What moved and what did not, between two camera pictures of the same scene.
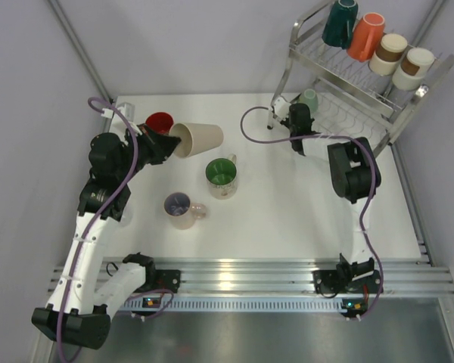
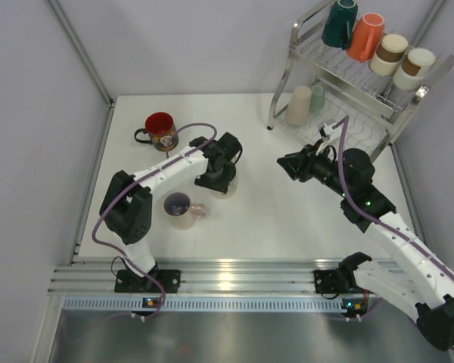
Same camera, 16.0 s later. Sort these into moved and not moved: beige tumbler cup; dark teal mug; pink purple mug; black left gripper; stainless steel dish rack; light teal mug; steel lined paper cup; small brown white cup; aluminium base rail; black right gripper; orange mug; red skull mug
Moved: black left gripper; light teal mug; black right gripper; beige tumbler cup
Not moved: red skull mug; dark teal mug; stainless steel dish rack; steel lined paper cup; orange mug; small brown white cup; aluminium base rail; pink purple mug
